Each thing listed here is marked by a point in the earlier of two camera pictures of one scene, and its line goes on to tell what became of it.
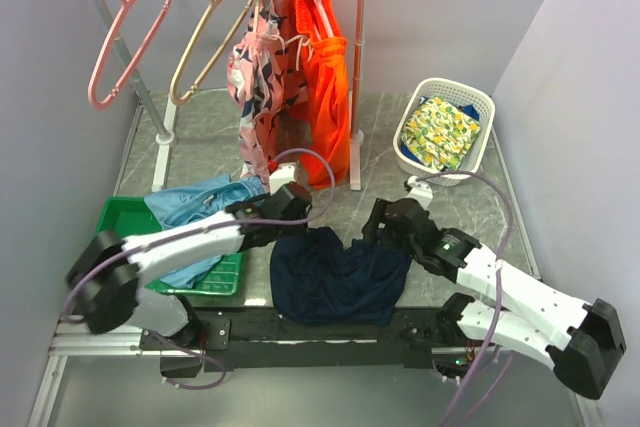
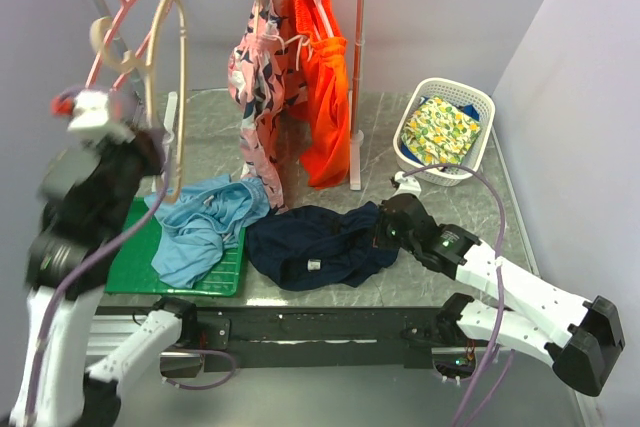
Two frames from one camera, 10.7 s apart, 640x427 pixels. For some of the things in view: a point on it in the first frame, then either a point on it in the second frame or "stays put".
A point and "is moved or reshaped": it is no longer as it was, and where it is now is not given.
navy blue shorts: [316, 280] is moved or reshaped
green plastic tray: [134, 216] stays put
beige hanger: [213, 0] -> [143, 63]
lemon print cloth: [439, 133] stays put
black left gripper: [298, 226] -> [147, 145]
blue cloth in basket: [468, 109] stays put
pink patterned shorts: [266, 72] stays put
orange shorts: [320, 105] stays put
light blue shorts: [218, 197] stays put
